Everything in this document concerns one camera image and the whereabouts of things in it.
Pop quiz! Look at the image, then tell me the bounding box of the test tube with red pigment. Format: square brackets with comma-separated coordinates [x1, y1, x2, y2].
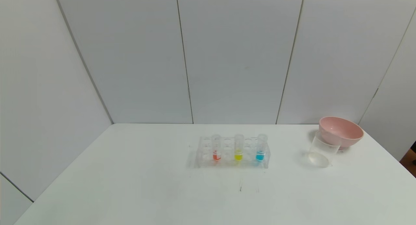
[211, 134, 222, 162]

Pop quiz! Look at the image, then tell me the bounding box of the test tube with yellow pigment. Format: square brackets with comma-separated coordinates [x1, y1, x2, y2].
[234, 134, 245, 162]

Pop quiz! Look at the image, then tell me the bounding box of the clear acrylic test tube rack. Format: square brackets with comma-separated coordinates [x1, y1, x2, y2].
[194, 136, 271, 169]

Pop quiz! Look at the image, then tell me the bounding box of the test tube with blue pigment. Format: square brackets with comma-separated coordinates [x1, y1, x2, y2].
[255, 134, 268, 162]

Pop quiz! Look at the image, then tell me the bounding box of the clear plastic beaker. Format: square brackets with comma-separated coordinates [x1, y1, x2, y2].
[308, 131, 342, 168]

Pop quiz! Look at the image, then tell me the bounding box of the pink bowl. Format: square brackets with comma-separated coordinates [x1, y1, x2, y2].
[318, 117, 364, 150]

